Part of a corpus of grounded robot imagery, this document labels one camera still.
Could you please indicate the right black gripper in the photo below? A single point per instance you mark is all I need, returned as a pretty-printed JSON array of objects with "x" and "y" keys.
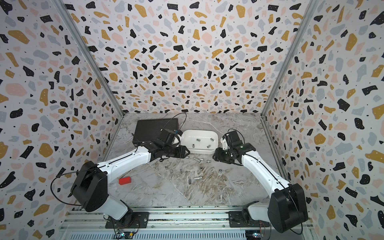
[{"x": 217, "y": 155}]

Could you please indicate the white plastic storage box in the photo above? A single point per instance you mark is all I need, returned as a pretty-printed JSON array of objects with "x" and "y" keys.
[{"x": 200, "y": 141}]

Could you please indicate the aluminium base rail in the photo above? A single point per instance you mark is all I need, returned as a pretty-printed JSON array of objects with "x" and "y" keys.
[{"x": 179, "y": 223}]

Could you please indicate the red block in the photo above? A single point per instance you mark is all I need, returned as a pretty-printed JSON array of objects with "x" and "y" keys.
[{"x": 125, "y": 181}]

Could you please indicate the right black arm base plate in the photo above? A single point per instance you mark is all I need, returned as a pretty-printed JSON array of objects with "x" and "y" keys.
[{"x": 241, "y": 219}]

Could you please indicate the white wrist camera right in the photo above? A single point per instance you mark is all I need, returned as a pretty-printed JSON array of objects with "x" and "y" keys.
[{"x": 224, "y": 142}]

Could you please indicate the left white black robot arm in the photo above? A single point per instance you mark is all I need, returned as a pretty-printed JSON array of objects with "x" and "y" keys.
[{"x": 91, "y": 185}]

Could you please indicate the black tool case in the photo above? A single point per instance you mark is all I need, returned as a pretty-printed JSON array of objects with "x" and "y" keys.
[{"x": 149, "y": 130}]

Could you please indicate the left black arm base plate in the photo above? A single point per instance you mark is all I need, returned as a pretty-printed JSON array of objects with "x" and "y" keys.
[{"x": 134, "y": 220}]

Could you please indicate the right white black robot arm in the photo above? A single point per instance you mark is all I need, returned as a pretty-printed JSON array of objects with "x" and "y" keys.
[{"x": 287, "y": 207}]

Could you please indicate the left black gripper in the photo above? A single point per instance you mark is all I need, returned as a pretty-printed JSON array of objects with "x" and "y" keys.
[{"x": 181, "y": 154}]

